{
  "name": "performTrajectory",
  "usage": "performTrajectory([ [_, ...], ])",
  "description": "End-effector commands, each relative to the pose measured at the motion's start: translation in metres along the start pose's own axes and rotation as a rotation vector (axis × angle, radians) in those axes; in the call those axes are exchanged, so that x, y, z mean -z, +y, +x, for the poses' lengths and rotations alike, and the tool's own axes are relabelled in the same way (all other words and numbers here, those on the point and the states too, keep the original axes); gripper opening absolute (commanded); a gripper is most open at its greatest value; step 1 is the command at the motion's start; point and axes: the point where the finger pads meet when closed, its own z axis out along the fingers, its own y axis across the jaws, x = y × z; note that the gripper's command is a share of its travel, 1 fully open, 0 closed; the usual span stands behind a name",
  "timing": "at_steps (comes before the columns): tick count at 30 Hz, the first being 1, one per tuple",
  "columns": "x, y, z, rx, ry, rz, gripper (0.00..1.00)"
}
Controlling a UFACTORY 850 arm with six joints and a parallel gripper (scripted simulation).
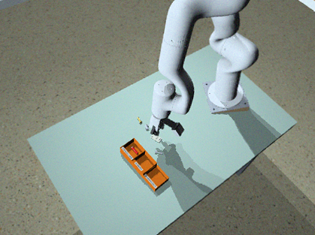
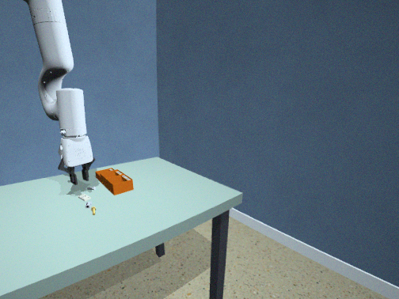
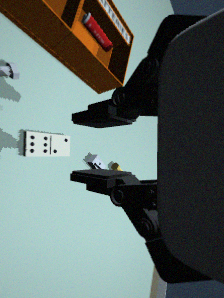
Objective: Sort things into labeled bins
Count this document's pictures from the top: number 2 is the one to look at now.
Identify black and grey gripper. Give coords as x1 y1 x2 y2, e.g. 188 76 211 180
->
58 134 95 185

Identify orange bin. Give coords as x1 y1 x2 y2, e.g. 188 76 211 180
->
96 168 134 195

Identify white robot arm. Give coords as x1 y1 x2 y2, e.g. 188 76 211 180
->
23 0 86 138

